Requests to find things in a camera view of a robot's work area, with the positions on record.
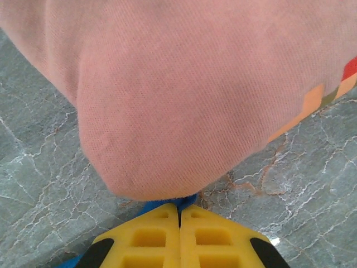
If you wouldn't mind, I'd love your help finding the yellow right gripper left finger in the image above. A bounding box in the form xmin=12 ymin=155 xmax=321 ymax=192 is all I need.
xmin=75 ymin=203 xmax=181 ymax=268

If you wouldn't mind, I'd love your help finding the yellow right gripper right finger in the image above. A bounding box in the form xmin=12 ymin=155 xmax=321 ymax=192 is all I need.
xmin=178 ymin=205 xmax=291 ymax=268

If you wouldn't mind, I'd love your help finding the blue printed t-shirt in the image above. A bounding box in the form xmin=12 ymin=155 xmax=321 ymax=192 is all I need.
xmin=54 ymin=193 xmax=199 ymax=268

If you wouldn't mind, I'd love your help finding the pink folded t-shirt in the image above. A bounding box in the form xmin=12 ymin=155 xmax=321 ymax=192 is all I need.
xmin=0 ymin=0 xmax=357 ymax=201

